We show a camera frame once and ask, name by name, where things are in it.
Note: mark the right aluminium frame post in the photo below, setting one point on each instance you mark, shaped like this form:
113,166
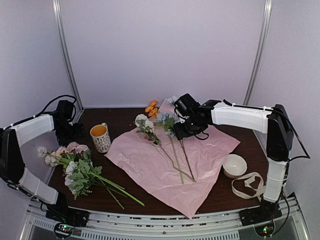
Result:
264,30

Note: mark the aluminium frame post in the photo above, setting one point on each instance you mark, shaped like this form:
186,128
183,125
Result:
264,30
65,53

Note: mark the purple pink wrapping paper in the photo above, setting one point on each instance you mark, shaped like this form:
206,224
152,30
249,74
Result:
149,167

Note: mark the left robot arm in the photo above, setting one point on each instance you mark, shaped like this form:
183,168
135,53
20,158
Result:
17,137

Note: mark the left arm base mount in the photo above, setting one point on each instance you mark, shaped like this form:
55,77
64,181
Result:
66,225

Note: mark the left aluminium frame post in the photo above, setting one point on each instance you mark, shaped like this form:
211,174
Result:
65,53

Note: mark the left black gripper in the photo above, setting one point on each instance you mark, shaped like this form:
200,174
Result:
79,132

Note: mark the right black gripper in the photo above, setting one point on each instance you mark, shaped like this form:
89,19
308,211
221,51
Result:
180,133

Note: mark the blue fake flower stem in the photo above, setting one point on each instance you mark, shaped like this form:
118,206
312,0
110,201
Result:
166,121

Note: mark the front aluminium rail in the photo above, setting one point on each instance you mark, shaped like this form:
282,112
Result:
224,225

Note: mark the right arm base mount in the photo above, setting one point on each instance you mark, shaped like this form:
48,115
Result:
262,220

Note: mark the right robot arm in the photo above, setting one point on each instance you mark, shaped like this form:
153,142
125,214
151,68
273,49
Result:
273,122

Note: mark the plain white bowl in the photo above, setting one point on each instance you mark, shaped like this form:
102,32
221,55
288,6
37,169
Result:
234,166

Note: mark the white flower bunch green leaves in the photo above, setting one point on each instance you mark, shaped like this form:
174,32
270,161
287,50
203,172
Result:
80,176

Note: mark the patterned mug yellow inside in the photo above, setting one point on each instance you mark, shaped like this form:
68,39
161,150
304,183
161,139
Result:
101,137

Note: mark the beige ribbon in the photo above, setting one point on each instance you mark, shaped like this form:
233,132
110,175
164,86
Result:
248,179

